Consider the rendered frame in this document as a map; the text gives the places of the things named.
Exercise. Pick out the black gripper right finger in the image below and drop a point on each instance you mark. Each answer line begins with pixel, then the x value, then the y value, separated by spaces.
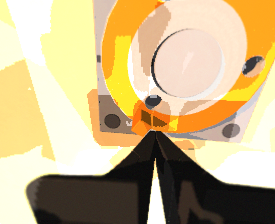
pixel 192 195

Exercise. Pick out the yellow and orange round plate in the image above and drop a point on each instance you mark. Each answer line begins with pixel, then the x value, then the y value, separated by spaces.
pixel 135 28

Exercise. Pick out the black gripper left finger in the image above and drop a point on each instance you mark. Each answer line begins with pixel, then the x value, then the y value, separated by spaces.
pixel 120 196

